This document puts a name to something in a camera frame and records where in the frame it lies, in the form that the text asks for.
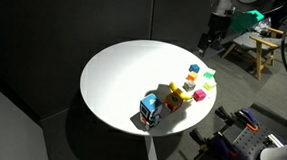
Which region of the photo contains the wooden chair gray cushion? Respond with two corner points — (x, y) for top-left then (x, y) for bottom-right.
(219, 23), (287, 83)

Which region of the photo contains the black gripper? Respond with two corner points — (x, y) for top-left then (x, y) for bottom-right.
(196, 23), (223, 58)

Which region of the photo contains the dark purple clamp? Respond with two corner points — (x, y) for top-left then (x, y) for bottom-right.
(188, 127), (244, 160)

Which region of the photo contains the small gray block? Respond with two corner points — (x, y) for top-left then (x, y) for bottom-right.
(182, 79), (197, 93)

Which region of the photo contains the purple clamp with orange tip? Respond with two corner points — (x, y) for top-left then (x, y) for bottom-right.
(238, 108), (261, 133)

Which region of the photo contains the small green block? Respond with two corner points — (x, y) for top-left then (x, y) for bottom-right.
(203, 68), (217, 79)

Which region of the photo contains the black perforated breadboard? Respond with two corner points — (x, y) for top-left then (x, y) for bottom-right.
(227, 123), (282, 160)

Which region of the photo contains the teal camera mount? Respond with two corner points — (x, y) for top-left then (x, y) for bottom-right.
(229, 7), (266, 35)

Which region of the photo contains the white table leg base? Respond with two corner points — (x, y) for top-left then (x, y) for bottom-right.
(143, 133), (161, 160)

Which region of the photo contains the black clamp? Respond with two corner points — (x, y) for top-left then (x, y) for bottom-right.
(213, 105), (247, 131)

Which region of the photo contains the small yellow-green block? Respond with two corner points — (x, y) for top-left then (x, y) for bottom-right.
(202, 79), (218, 92)

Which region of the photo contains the small blue block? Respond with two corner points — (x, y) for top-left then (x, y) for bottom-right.
(188, 63), (202, 74)

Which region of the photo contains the small pink block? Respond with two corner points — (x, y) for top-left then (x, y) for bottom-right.
(192, 88), (208, 104)

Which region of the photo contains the yellow banana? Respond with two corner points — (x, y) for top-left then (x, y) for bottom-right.
(167, 81), (194, 102)

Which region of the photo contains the blue number four cube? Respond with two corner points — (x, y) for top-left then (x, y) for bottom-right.
(138, 92), (164, 119)

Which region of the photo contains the small orange block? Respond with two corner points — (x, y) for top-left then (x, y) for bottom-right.
(186, 71), (199, 82)

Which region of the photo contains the black white patterned cube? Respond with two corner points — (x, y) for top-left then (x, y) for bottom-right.
(138, 111), (163, 132)

